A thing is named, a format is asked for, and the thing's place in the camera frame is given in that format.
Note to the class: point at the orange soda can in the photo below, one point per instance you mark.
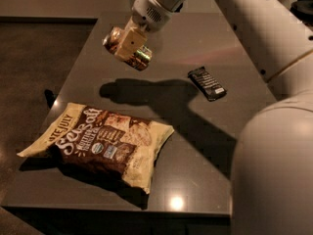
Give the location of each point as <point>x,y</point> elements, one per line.
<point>128,46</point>

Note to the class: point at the black candy bar wrapper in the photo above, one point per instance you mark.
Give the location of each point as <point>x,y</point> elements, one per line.
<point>207,84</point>

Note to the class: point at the brown and cream chip bag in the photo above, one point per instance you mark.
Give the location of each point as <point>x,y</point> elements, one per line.
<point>105,142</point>

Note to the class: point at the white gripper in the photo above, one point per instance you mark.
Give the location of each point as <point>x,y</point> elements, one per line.
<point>149,11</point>

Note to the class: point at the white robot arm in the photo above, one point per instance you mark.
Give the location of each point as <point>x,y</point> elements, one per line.
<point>272,171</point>

